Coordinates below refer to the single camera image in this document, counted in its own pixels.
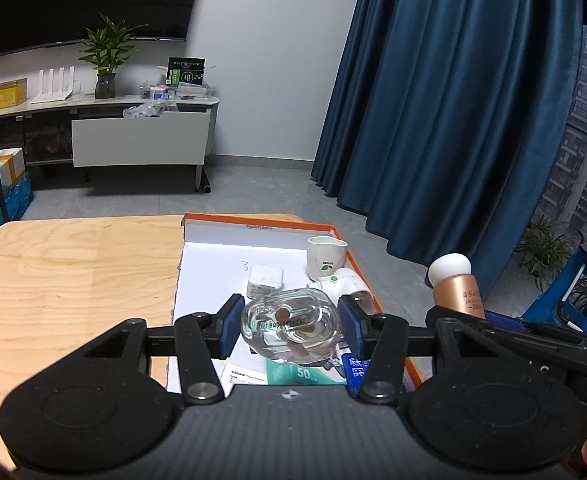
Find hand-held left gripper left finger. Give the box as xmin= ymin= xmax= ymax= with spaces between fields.
xmin=48 ymin=294 xmax=246 ymax=405

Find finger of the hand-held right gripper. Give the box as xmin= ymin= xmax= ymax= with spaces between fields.
xmin=483 ymin=309 xmax=587 ymax=350
xmin=425 ymin=305 xmax=584 ymax=369

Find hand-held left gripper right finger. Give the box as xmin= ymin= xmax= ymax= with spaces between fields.
xmin=337 ymin=294 xmax=549 ymax=405

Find blue carton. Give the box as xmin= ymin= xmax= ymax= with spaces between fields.
xmin=341 ymin=352 xmax=374 ymax=397

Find white box with barcode label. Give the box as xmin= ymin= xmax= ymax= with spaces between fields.
xmin=222 ymin=357 xmax=269 ymax=387

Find white plug-in liquid vaporizer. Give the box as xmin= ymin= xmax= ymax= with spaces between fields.
xmin=307 ymin=267 xmax=374 ymax=316

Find rose gold bottle white cap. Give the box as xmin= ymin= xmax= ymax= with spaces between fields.
xmin=427 ymin=252 xmax=487 ymax=321

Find white charger plug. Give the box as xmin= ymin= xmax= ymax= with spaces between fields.
xmin=246 ymin=264 xmax=284 ymax=300

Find orange cardboard box white inside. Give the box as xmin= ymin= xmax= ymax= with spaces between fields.
xmin=166 ymin=212 xmax=423 ymax=396

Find white cup with green logo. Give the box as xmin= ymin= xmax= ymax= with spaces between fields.
xmin=307 ymin=236 xmax=348 ymax=283

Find teal green cardboard box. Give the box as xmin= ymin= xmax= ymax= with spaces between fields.
xmin=263 ymin=357 xmax=347 ymax=387

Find blue stool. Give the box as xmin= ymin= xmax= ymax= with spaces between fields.
xmin=521 ymin=245 xmax=587 ymax=333

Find small potted plant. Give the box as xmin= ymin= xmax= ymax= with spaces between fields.
xmin=516 ymin=215 xmax=574 ymax=291

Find white tv cabinet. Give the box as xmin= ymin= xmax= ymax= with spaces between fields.
xmin=0 ymin=95 xmax=221 ymax=193

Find blue curtain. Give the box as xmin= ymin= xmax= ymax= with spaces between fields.
xmin=311 ymin=0 xmax=587 ymax=306

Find clear plastic bag of parts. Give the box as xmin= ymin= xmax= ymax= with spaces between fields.
xmin=122 ymin=100 xmax=169 ymax=120

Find clear plastic boxes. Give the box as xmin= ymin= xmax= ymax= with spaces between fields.
xmin=138 ymin=80 xmax=211 ymax=101

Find blue plastic bag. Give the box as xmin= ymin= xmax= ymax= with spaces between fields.
xmin=0 ymin=175 xmax=34 ymax=223

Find black green box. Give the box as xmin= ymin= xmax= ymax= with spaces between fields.
xmin=166 ymin=56 xmax=208 ymax=86

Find green plant in glass vase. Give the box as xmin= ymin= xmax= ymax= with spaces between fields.
xmin=77 ymin=14 xmax=141 ymax=100

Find white cardboard box yellow tape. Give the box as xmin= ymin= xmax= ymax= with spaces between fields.
xmin=0 ymin=147 xmax=26 ymax=188

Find white router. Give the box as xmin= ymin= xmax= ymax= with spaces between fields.
xmin=29 ymin=66 xmax=76 ymax=105

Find black television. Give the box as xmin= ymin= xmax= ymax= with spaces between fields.
xmin=0 ymin=0 xmax=205 ymax=61

